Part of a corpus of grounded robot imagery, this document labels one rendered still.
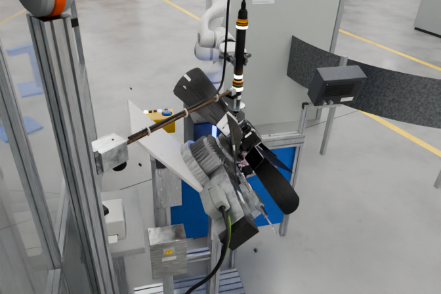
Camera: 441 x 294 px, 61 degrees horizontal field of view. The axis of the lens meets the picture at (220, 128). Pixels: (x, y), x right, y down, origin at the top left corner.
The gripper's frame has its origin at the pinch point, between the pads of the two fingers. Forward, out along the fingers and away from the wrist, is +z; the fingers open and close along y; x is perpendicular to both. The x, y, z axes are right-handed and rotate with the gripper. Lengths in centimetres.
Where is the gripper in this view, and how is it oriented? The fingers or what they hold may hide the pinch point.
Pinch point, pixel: (239, 60)
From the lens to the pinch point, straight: 149.8
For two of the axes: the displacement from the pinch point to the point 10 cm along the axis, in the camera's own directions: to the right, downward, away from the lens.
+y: -9.7, 1.0, -2.3
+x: 0.4, -8.5, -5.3
